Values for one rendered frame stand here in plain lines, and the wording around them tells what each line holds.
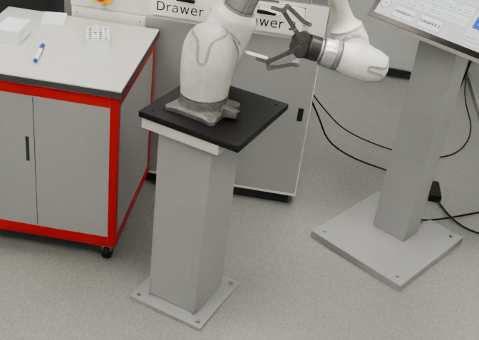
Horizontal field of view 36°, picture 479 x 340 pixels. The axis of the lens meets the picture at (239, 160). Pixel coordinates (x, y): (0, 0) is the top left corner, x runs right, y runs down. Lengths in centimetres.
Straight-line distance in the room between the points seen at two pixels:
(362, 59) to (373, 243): 115
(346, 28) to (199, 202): 73
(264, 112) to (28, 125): 84
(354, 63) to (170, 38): 104
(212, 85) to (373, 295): 115
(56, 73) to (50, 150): 28
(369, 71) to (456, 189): 163
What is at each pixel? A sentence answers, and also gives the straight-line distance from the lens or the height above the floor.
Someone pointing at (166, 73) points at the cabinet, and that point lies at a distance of 311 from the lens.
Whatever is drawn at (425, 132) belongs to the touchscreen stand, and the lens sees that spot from 297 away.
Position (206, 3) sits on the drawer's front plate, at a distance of 294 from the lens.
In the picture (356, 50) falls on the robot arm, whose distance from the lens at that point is 223.
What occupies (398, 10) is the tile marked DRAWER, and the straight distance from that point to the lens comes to 283.
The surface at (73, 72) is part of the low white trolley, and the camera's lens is 262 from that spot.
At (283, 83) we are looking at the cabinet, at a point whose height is 60.
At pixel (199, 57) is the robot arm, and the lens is 224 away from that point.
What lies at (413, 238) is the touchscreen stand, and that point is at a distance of 327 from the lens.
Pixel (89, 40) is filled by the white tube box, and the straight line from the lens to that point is 279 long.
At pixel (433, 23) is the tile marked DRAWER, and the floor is 101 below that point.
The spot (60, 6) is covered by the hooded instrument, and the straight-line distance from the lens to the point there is 413.
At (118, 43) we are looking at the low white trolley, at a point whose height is 76.
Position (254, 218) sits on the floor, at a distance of 324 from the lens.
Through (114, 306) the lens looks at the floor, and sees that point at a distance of 276.
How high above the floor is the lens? 189
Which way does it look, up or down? 31 degrees down
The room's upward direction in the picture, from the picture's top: 7 degrees clockwise
